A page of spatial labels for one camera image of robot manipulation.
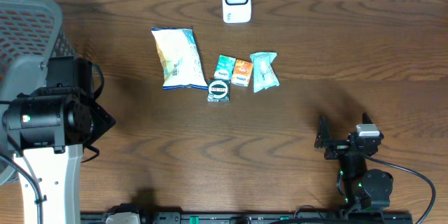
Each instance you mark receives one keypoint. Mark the dark green round-label box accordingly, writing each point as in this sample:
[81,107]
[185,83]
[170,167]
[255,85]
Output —
[218,91]

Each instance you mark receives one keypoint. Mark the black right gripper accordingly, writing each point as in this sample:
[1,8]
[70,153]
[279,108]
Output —
[324,140]

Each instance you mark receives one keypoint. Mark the teal tissue pack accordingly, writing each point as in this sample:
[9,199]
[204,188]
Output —
[224,68]

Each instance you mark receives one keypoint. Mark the grey plastic mesh basket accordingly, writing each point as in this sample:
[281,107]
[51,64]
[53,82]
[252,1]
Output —
[31,35]

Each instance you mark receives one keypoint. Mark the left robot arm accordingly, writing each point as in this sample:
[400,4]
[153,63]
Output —
[48,131]

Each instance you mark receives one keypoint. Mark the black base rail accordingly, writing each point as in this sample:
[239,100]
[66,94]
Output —
[241,218]

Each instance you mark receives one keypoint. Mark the white teal package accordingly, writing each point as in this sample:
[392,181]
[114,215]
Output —
[179,57]

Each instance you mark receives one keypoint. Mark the orange tissue pack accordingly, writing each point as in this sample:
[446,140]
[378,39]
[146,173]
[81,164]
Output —
[242,73]

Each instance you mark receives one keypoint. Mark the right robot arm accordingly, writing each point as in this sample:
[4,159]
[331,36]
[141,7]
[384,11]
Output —
[365,190]

